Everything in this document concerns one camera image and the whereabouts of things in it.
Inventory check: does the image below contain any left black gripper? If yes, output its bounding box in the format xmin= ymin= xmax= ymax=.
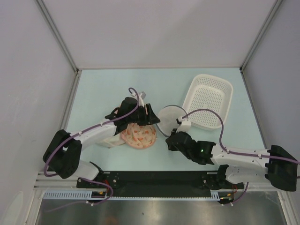
xmin=127 ymin=104 xmax=160 ymax=126

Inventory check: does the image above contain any white mesh laundry bag blue trim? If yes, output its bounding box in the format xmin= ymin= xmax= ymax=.
xmin=156 ymin=105 xmax=187 ymax=137

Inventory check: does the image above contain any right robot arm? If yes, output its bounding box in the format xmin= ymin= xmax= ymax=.
xmin=165 ymin=132 xmax=299 ymax=192

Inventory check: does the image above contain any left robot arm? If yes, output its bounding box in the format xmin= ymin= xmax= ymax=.
xmin=43 ymin=97 xmax=160 ymax=188

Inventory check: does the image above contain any floral pink mesh laundry bag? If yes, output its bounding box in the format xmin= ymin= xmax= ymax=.
xmin=114 ymin=113 xmax=157 ymax=150

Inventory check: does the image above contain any plain white mesh laundry bag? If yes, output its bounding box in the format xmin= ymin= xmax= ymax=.
xmin=96 ymin=134 xmax=125 ymax=148

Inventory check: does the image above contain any white perforated plastic basket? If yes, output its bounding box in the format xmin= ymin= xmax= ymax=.
xmin=182 ymin=74 xmax=233 ymax=131

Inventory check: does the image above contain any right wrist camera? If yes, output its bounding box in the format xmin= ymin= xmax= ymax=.
xmin=176 ymin=117 xmax=192 ymax=133

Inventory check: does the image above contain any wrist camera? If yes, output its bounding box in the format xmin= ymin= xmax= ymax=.
xmin=176 ymin=117 xmax=192 ymax=133
xmin=131 ymin=91 xmax=146 ymax=107

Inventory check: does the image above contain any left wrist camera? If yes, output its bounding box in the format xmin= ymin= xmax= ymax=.
xmin=131 ymin=91 xmax=146 ymax=107

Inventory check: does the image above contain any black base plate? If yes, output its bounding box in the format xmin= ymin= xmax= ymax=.
xmin=76 ymin=170 xmax=246 ymax=198

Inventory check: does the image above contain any white slotted cable duct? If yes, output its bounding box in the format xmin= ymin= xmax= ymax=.
xmin=43 ymin=190 xmax=229 ymax=202

